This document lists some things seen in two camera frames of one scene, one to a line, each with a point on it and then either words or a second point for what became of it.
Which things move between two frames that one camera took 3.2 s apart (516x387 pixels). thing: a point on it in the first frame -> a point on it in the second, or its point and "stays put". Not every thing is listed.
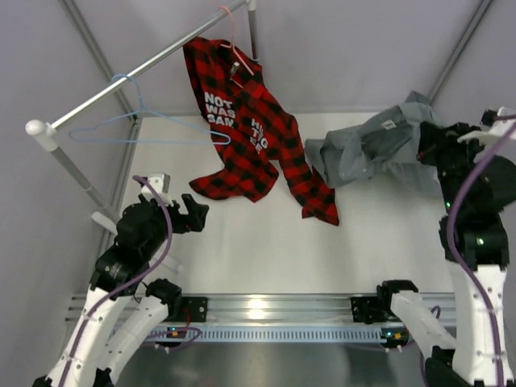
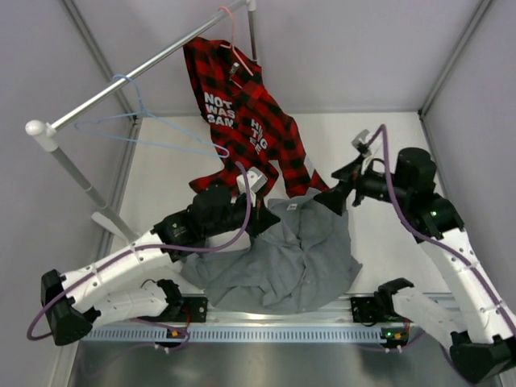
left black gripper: x=194 y=221 -> x=260 y=219
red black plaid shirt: x=252 y=131 stays put
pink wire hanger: x=233 y=46 stays put
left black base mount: x=197 y=306 stays put
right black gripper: x=434 y=139 -> x=351 y=178
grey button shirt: x=384 y=147 -> x=305 y=260
